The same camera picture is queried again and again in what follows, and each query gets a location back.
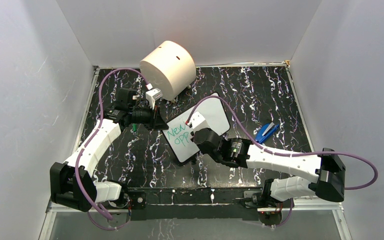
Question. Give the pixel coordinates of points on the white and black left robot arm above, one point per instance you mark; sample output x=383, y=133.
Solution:
x=71, y=183

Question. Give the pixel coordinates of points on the cream cylindrical container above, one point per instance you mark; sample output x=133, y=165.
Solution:
x=169, y=68

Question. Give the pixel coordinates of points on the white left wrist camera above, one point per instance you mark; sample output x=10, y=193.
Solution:
x=152, y=96

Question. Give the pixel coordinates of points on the blue stapler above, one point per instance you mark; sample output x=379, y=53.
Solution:
x=265, y=132

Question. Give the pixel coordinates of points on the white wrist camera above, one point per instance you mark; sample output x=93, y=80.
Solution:
x=197, y=122
x=152, y=96

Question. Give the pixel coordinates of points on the black framed whiteboard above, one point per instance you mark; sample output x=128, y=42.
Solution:
x=178, y=135

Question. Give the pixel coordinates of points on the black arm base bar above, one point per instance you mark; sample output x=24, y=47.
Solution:
x=196, y=203

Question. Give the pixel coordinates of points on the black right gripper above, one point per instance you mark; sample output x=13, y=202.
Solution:
x=192, y=134

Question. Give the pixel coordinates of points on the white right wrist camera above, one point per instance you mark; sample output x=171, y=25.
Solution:
x=197, y=122

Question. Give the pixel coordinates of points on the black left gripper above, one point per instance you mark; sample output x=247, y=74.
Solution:
x=156, y=122

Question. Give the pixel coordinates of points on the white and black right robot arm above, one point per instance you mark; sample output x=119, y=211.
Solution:
x=321, y=175

